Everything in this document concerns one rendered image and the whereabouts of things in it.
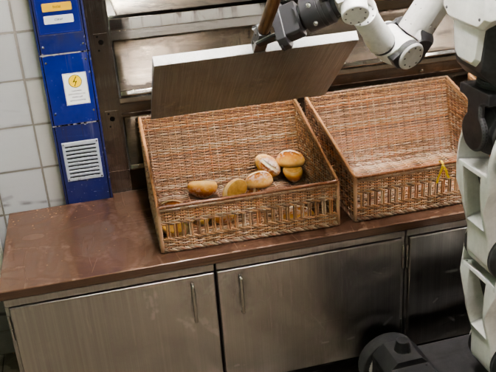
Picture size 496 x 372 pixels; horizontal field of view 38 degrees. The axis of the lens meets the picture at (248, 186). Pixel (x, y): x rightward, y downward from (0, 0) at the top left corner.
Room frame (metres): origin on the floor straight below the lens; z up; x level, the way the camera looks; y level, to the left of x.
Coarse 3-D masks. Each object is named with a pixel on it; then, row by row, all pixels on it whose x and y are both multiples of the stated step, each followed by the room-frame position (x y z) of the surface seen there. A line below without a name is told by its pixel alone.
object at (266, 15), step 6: (270, 0) 1.67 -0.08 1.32; (276, 0) 1.66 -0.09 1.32; (270, 6) 1.69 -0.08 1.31; (276, 6) 1.68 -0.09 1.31; (264, 12) 1.72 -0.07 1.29; (270, 12) 1.70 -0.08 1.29; (276, 12) 1.71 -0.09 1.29; (264, 18) 1.73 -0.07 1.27; (270, 18) 1.73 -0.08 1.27; (264, 24) 1.75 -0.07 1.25; (270, 24) 1.75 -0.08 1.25; (258, 30) 1.79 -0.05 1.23; (264, 30) 1.77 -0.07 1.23
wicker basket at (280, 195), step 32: (160, 128) 2.31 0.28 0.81; (192, 128) 2.33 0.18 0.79; (224, 128) 2.35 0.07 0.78; (256, 128) 2.36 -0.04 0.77; (288, 128) 2.38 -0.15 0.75; (160, 160) 2.29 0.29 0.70; (192, 160) 2.30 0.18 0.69; (224, 160) 2.32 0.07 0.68; (320, 160) 2.12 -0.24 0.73; (160, 192) 2.26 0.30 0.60; (256, 192) 1.92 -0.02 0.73; (288, 192) 1.93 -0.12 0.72; (320, 192) 1.95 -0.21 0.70; (160, 224) 1.86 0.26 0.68; (192, 224) 1.88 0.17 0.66; (224, 224) 2.00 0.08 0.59; (256, 224) 1.92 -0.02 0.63; (288, 224) 1.97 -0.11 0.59; (320, 224) 1.95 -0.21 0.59
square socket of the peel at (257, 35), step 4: (256, 28) 1.80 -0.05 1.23; (256, 32) 1.80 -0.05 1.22; (252, 36) 1.84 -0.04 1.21; (256, 36) 1.80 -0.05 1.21; (260, 36) 1.78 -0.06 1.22; (264, 36) 1.79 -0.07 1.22; (252, 40) 1.84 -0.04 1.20; (256, 40) 1.81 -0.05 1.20; (252, 44) 1.85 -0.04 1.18; (252, 48) 1.85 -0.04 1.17; (256, 48) 1.83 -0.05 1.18; (260, 48) 1.83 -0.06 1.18; (264, 48) 1.84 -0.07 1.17
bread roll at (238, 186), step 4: (232, 180) 2.18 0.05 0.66; (236, 180) 2.18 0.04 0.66; (240, 180) 2.19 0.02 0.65; (244, 180) 2.20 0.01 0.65; (228, 184) 2.17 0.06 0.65; (232, 184) 2.17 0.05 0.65; (236, 184) 2.17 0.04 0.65; (240, 184) 2.18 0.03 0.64; (244, 184) 2.19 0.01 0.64; (224, 188) 2.16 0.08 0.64; (228, 188) 2.15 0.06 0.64; (232, 188) 2.16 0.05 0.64; (236, 188) 2.16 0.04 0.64; (240, 188) 2.17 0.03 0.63; (244, 188) 2.18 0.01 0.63; (224, 192) 2.15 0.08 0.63; (228, 192) 2.15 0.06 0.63; (232, 192) 2.15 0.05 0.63; (236, 192) 2.16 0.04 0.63; (240, 192) 2.16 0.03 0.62; (244, 192) 2.17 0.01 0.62
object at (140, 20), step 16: (256, 0) 2.48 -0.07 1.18; (288, 0) 2.46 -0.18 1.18; (384, 0) 2.53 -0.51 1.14; (112, 16) 2.37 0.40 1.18; (128, 16) 2.36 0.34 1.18; (144, 16) 2.36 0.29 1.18; (160, 16) 2.37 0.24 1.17; (176, 16) 2.38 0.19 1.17; (192, 16) 2.39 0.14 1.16; (208, 16) 2.40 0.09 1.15; (224, 16) 2.41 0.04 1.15; (240, 16) 2.42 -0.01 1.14
